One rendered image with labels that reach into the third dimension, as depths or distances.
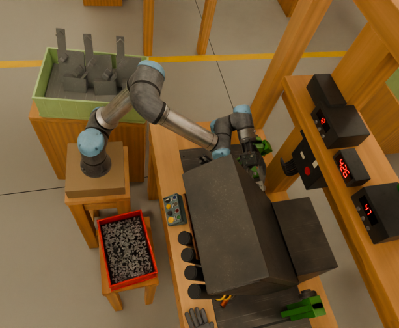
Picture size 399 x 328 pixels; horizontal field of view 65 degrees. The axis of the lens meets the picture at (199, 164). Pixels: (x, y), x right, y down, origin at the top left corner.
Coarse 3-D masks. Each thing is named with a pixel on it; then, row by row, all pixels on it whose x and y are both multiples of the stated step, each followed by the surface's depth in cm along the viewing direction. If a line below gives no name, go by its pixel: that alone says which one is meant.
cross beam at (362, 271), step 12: (288, 108) 164; (324, 192) 143; (336, 204) 136; (336, 216) 137; (348, 240) 131; (360, 264) 125; (372, 288) 120; (372, 300) 121; (384, 312) 116; (384, 324) 116; (396, 324) 111
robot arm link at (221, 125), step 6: (216, 120) 142; (222, 120) 139; (228, 120) 137; (210, 126) 143; (216, 126) 140; (222, 126) 138; (228, 126) 138; (216, 132) 138; (222, 132) 136; (228, 132) 137
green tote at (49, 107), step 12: (48, 48) 192; (48, 60) 193; (48, 72) 194; (36, 84) 176; (36, 96) 176; (48, 108) 179; (60, 108) 180; (72, 108) 180; (84, 108) 181; (120, 120) 191; (132, 120) 192; (144, 120) 194
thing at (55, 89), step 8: (56, 64) 201; (56, 72) 197; (56, 80) 194; (48, 88) 190; (56, 88) 191; (88, 88) 195; (120, 88) 199; (48, 96) 187; (56, 96) 188; (64, 96) 189; (72, 96) 190; (80, 96) 191; (88, 96) 192; (96, 96) 193; (104, 96) 194; (112, 96) 195
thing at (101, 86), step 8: (88, 40) 177; (88, 48) 182; (88, 56) 184; (96, 56) 185; (104, 56) 186; (96, 64) 188; (104, 64) 189; (88, 72) 189; (96, 72) 191; (112, 72) 193; (88, 80) 192; (96, 80) 190; (104, 80) 190; (96, 88) 191; (104, 88) 192; (112, 88) 193
